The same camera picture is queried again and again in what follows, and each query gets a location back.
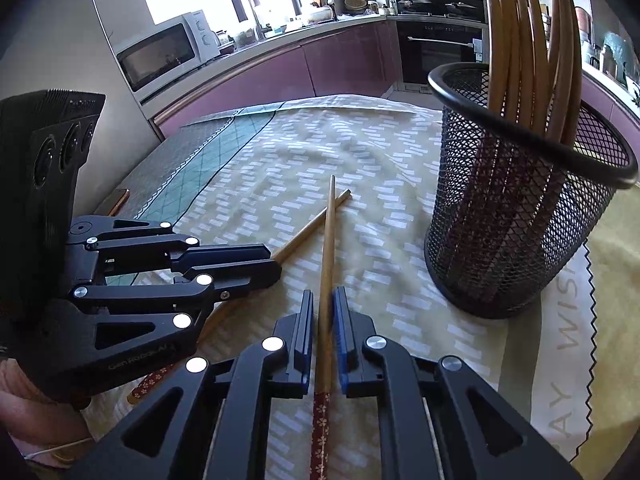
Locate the copper pink kettle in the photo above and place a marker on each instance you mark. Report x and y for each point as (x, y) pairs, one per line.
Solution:
(582, 20)

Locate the beige patterned tablecloth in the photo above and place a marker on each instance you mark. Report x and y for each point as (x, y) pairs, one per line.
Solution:
(375, 160)

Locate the person's left forearm pink sleeve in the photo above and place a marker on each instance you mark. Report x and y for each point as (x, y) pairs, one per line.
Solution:
(35, 420)

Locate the white round pot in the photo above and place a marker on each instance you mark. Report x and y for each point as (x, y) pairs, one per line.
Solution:
(320, 14)

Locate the black built-in oven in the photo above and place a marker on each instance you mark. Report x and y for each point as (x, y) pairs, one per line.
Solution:
(435, 55)

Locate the grey refrigerator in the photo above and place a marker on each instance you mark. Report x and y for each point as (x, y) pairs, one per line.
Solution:
(75, 35)

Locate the black mesh utensil holder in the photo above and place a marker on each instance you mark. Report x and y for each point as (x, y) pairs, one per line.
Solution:
(500, 260)

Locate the brown flat object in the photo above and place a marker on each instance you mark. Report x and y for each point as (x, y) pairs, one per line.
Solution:
(117, 199)

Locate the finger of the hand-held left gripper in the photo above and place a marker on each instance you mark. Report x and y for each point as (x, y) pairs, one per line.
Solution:
(230, 255)
(250, 277)

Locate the pile of wooden chopsticks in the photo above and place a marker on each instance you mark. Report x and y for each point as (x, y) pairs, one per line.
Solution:
(505, 35)

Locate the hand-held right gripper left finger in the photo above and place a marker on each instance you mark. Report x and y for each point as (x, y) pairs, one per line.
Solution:
(306, 335)

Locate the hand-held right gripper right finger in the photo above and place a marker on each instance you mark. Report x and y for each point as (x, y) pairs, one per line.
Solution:
(341, 335)

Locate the steel kitchen faucet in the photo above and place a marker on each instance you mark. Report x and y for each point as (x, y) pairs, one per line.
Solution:
(257, 15)

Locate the grey lettered cloth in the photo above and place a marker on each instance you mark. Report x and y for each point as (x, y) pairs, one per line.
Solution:
(555, 360)

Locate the purple kitchen cabinets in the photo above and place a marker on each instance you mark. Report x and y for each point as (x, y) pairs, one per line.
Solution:
(325, 65)

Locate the white microwave oven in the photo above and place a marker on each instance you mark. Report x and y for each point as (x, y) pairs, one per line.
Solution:
(160, 55)

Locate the teal ceramic jar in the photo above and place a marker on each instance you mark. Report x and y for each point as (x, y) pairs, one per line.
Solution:
(617, 52)

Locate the yellow zigzag-edged cloth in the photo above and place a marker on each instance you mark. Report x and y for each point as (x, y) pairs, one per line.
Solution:
(615, 285)

